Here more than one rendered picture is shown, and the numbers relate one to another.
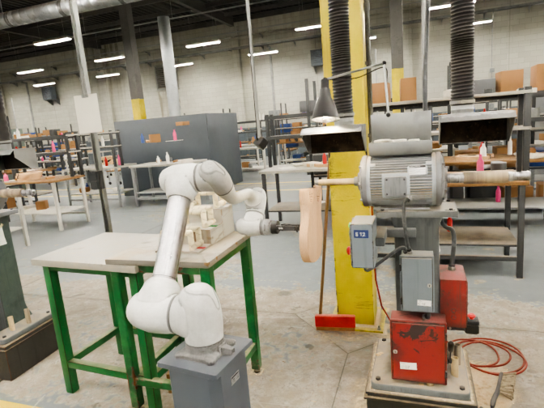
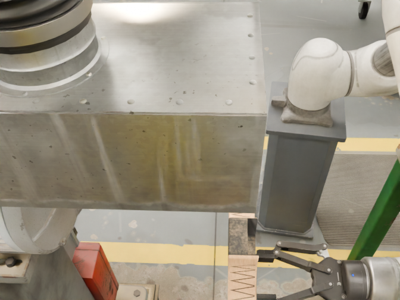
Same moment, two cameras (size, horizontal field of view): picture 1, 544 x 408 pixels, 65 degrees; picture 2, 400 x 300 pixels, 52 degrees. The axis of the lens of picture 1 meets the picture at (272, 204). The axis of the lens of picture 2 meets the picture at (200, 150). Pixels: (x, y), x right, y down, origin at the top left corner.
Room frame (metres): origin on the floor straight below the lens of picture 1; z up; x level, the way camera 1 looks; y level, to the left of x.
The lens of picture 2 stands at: (2.54, -0.35, 1.75)
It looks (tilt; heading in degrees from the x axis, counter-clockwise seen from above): 49 degrees down; 166
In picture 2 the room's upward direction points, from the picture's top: 3 degrees counter-clockwise
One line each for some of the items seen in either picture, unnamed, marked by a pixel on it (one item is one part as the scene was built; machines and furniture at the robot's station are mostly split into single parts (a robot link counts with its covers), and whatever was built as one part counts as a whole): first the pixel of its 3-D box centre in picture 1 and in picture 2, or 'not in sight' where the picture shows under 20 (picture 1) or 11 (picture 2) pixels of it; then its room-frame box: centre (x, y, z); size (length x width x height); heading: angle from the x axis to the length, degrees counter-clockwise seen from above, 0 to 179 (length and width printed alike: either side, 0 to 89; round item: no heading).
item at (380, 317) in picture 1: (358, 316); not in sight; (3.11, -0.60, 0.02); 0.40 x 0.40 x 0.02; 70
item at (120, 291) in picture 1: (127, 338); not in sight; (2.21, 0.87, 0.45); 0.05 x 0.05 x 0.90; 70
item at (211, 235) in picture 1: (196, 233); not in sight; (2.40, 0.45, 0.98); 0.27 x 0.16 x 0.09; 70
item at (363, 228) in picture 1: (380, 245); not in sight; (1.83, -0.47, 0.99); 0.24 x 0.21 x 0.26; 70
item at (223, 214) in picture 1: (208, 220); not in sight; (2.55, 0.40, 1.02); 0.27 x 0.15 x 0.17; 70
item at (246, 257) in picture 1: (251, 307); not in sight; (2.50, 0.19, 0.45); 0.05 x 0.05 x 0.90; 70
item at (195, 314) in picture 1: (198, 311); (317, 71); (1.57, 0.32, 0.87); 0.18 x 0.16 x 0.22; 74
